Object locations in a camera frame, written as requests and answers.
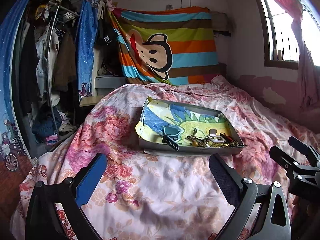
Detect light blue smart watch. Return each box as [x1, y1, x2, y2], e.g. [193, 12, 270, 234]
[162, 125, 183, 151]

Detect right hand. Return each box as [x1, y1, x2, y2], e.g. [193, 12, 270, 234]
[291, 196, 319, 239]

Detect blue wardrobe curtain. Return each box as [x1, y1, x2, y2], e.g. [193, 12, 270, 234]
[1, 0, 100, 171]

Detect grey tray with drawing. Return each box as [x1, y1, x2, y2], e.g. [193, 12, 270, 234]
[135, 98, 245, 157]

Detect striped monkey blanket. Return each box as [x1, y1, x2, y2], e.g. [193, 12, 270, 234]
[108, 7, 225, 85]

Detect hanging clothes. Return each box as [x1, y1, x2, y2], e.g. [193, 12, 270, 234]
[12, 0, 113, 150]

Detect black beaded necklace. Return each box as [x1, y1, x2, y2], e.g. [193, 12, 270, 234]
[220, 139, 249, 149]

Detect window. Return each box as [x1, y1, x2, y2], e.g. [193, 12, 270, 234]
[257, 0, 319, 70]

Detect black hair clip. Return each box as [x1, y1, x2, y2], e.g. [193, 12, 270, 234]
[220, 133, 234, 143]

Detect cream claw hair clip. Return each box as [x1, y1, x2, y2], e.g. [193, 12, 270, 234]
[206, 128, 226, 147]

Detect pink window curtain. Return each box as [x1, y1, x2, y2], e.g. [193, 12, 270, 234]
[274, 0, 319, 109]

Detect floral pink bed quilt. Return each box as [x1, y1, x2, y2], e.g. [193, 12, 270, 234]
[10, 76, 319, 239]

